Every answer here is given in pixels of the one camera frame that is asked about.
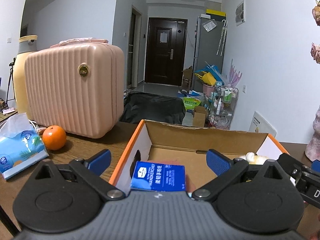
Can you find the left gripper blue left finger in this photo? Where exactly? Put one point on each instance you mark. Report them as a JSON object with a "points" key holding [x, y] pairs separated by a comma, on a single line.
{"points": [[99, 162]]}

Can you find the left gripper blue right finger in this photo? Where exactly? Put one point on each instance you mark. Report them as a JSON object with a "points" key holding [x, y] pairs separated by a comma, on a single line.
{"points": [[217, 162]]}

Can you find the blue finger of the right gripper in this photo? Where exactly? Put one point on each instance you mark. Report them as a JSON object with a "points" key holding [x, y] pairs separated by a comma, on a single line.
{"points": [[315, 165]]}

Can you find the yellow white plush toy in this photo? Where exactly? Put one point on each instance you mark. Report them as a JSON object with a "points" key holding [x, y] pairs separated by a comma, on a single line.
{"points": [[253, 159]]}

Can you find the blue handkerchief tissue pack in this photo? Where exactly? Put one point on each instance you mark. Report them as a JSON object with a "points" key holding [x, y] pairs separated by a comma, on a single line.
{"points": [[149, 176]]}

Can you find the blue soft tissue pack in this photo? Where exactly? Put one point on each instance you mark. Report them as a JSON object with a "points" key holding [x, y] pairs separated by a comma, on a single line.
{"points": [[21, 146]]}

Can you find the pink fuzzy vase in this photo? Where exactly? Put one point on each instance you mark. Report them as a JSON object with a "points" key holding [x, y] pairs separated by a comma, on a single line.
{"points": [[312, 150]]}

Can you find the small brown cardboard box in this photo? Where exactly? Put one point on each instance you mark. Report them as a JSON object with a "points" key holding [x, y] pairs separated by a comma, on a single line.
{"points": [[199, 116]]}

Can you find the orange fruit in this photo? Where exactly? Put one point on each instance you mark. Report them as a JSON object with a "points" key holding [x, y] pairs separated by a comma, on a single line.
{"points": [[54, 137]]}

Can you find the white leaning board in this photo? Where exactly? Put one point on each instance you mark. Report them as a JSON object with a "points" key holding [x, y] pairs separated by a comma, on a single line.
{"points": [[260, 125]]}

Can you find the orange cardboard box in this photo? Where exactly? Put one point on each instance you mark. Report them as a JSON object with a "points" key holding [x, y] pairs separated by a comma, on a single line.
{"points": [[181, 145]]}

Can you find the black fabric bag on floor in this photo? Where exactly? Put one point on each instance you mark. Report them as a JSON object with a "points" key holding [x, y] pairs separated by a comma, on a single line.
{"points": [[146, 106]]}

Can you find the pink ribbed suitcase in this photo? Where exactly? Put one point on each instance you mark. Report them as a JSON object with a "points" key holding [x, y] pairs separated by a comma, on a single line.
{"points": [[78, 86]]}

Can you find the dried pink rose bouquet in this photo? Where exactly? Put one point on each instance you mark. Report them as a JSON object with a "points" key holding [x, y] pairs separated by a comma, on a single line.
{"points": [[314, 51]]}

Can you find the white umbrella on refrigerator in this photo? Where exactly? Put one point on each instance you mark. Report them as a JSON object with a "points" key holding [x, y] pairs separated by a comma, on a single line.
{"points": [[222, 40]]}

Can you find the grey refrigerator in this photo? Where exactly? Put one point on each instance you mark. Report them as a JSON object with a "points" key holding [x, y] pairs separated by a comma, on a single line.
{"points": [[207, 36]]}

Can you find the dark wooden entrance door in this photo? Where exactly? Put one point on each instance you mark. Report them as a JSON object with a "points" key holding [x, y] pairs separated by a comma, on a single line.
{"points": [[165, 51]]}

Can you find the yellow grey large bottle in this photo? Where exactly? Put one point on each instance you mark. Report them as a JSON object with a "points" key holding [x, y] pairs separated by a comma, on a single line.
{"points": [[27, 45]]}

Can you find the yellow box on refrigerator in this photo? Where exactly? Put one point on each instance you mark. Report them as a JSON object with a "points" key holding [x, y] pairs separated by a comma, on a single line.
{"points": [[215, 13]]}

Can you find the metal wire trolley rack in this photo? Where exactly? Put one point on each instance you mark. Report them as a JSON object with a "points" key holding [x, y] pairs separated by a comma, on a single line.
{"points": [[223, 102]]}

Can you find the black camera tripod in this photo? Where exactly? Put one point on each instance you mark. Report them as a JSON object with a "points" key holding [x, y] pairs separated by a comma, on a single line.
{"points": [[11, 80]]}

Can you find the white wall electrical panel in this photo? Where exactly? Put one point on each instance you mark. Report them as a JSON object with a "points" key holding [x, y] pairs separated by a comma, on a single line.
{"points": [[240, 14]]}

